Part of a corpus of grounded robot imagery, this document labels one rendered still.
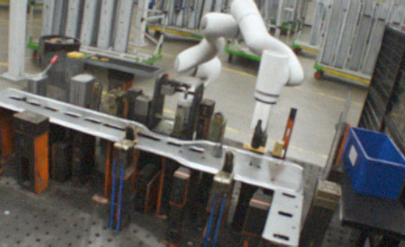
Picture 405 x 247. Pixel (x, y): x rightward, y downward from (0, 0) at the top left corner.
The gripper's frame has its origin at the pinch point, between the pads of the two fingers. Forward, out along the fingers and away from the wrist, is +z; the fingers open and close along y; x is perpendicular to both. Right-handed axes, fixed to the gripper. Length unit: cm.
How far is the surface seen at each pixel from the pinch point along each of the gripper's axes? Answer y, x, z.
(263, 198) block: 17.6, 7.6, 11.4
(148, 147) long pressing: 7.9, -35.9, 9.5
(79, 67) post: -32, -92, -1
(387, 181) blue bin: 5.0, 46.9, 0.3
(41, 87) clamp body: -16, -103, 8
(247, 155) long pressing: -6.7, -2.5, 9.4
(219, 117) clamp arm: -14.7, -17.1, 0.4
